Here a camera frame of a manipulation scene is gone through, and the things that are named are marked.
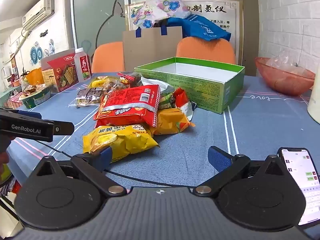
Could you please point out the pink plastic bowl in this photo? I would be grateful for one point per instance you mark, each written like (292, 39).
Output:
(285, 82)

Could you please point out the blue striped tablecloth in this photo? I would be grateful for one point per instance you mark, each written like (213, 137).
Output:
(250, 130)

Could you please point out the floral cloth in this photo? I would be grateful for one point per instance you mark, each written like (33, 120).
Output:
(160, 7)

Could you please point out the orange chair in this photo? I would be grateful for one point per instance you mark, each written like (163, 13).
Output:
(205, 48)
(107, 57)

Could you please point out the small green snack packet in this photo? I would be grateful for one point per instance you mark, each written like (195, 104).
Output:
(165, 101)

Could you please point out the black smartphone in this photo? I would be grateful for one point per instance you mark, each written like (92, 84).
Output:
(302, 180)

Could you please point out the cream thermos jug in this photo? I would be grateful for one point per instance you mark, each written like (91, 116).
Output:
(314, 105)

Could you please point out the yellow chips packet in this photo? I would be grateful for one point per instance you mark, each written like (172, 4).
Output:
(125, 140)

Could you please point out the white air conditioner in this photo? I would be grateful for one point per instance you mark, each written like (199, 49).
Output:
(37, 12)

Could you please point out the clear plastic bag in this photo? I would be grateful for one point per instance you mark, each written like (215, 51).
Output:
(285, 60)

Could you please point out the clear packet of brown snacks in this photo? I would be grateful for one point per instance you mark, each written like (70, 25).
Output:
(87, 96)
(115, 87)

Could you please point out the green instant noodle bowl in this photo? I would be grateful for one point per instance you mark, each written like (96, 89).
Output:
(37, 98)

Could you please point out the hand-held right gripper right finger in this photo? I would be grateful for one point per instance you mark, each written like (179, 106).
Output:
(218, 158)

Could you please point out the clear bottle with red label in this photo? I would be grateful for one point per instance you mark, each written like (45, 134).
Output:
(83, 67)

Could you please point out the orange plastic bag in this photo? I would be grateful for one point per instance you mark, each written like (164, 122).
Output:
(35, 76)

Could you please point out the large red snack packet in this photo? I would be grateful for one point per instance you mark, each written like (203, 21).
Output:
(125, 105)

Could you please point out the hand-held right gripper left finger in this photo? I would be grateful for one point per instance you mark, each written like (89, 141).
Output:
(104, 156)

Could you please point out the red white snack packet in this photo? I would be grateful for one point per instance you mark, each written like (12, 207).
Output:
(181, 100)

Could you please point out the clear packet with red label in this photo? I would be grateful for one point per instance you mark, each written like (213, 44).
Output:
(127, 80)

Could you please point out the blue plastic bag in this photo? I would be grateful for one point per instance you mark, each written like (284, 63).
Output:
(200, 27)

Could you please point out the red cracker box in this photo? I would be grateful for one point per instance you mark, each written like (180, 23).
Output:
(62, 72)

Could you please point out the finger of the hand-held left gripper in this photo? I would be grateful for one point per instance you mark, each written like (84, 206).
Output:
(63, 128)
(28, 114)

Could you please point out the small yellow snack packet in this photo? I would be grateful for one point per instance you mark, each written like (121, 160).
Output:
(100, 82)

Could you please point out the orange snack packet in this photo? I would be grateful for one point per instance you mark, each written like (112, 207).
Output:
(170, 121)

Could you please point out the green cardboard box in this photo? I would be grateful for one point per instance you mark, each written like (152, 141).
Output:
(205, 90)

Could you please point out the blue flower wall sticker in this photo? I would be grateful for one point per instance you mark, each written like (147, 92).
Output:
(36, 55)

